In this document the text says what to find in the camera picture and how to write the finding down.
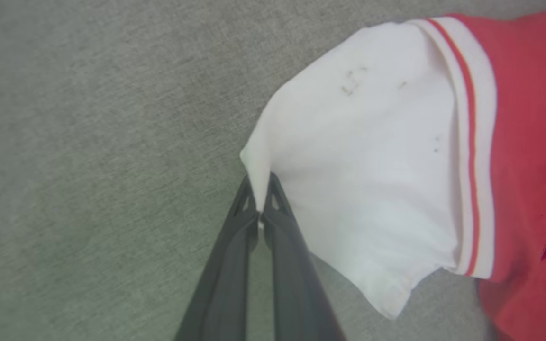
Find red and white baseball shirt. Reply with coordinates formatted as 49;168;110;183
239;7;546;341

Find grey fabric sofa seat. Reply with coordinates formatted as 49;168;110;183
0;0;546;341

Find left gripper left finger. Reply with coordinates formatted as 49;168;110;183
173;175;260;341

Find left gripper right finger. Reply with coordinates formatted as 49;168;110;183
261;171;347;341

